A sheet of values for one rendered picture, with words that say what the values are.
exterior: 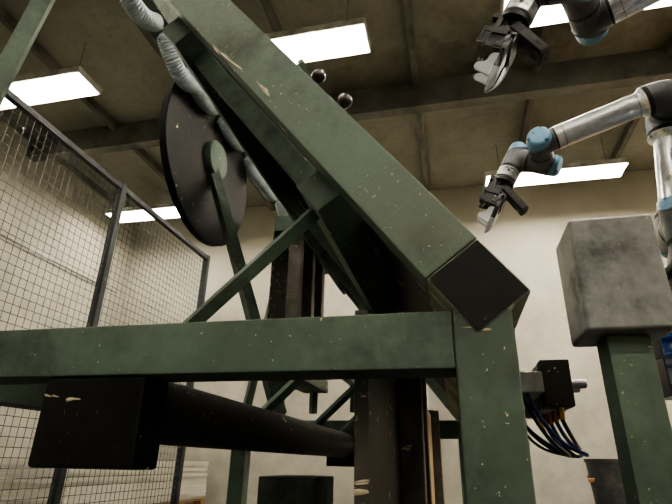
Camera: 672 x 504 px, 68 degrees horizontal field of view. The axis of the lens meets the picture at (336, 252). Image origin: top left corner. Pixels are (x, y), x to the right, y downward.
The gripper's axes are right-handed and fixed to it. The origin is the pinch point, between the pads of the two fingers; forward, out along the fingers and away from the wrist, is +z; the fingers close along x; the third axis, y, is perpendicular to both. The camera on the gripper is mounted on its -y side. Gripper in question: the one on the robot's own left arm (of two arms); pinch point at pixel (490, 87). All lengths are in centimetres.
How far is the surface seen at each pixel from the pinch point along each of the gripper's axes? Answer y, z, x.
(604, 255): -33, 38, 17
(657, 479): -49, 65, 13
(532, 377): -31, 54, -11
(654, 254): -39, 35, 16
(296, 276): 87, 33, -137
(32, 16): 122, 26, 17
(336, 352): -2, 70, 17
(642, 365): -43, 51, 13
